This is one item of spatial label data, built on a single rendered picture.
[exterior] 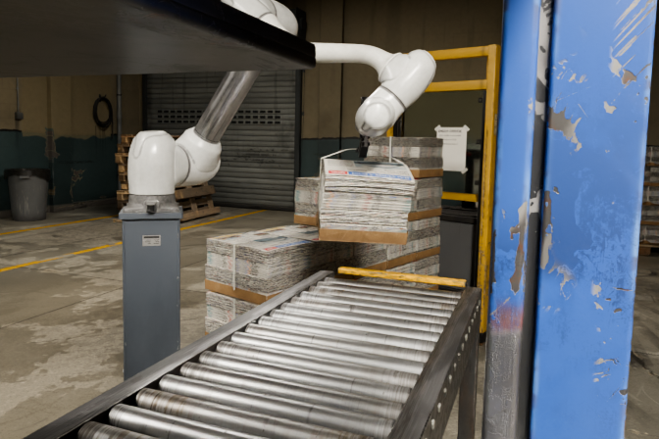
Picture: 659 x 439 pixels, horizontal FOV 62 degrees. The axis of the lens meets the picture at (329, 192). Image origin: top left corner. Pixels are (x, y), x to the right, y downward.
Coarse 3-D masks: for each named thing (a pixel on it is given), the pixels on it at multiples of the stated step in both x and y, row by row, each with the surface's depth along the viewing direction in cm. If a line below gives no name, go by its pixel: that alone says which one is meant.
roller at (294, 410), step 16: (160, 384) 102; (176, 384) 102; (192, 384) 101; (208, 384) 101; (208, 400) 98; (224, 400) 97; (240, 400) 96; (256, 400) 96; (272, 400) 95; (288, 400) 95; (288, 416) 93; (304, 416) 92; (320, 416) 91; (336, 416) 91; (352, 416) 90; (368, 416) 90; (352, 432) 89; (368, 432) 88; (384, 432) 87
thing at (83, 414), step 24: (288, 288) 168; (264, 312) 144; (216, 336) 125; (168, 360) 111; (192, 360) 113; (120, 384) 100; (144, 384) 100; (96, 408) 91; (48, 432) 83; (72, 432) 84
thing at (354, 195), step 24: (336, 168) 175; (360, 168) 177; (384, 168) 180; (408, 168) 182; (336, 192) 171; (360, 192) 171; (384, 192) 172; (408, 192) 172; (336, 216) 174; (360, 216) 175; (384, 216) 175
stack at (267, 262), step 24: (216, 240) 231; (240, 240) 231; (264, 240) 232; (288, 240) 233; (312, 240) 236; (408, 240) 298; (216, 264) 232; (240, 264) 222; (264, 264) 213; (288, 264) 222; (312, 264) 233; (336, 264) 247; (360, 264) 262; (408, 264) 298; (240, 288) 223; (264, 288) 214; (216, 312) 233; (240, 312) 223
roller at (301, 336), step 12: (252, 324) 134; (276, 336) 130; (288, 336) 129; (300, 336) 128; (312, 336) 127; (324, 336) 127; (348, 348) 123; (360, 348) 123; (372, 348) 122; (384, 348) 121; (396, 348) 121; (408, 348) 121; (420, 360) 118
